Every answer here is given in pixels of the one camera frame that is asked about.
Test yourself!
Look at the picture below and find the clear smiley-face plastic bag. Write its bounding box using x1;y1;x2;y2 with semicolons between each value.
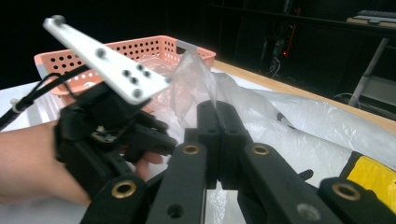
134;49;396;224

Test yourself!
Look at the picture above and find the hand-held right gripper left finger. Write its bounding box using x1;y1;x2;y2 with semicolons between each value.
183;100;223;189

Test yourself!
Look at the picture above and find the left hand-held gripper cable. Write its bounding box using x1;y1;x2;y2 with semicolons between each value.
0;63;92;132

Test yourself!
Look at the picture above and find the grey keyboard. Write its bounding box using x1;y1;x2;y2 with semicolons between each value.
356;9;396;24

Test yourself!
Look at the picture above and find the white desk frame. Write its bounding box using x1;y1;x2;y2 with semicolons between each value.
345;15;396;108

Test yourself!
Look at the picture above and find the wooden table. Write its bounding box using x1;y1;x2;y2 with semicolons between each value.
212;59;396;135

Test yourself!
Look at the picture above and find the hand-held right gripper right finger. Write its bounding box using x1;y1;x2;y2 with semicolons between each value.
218;101;254;190

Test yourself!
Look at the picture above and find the pink perforated plastic basket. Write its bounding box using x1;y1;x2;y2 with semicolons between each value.
33;35;217;105

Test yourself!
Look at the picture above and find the tangle of floor cables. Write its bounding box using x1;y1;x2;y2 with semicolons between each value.
264;31;301;79

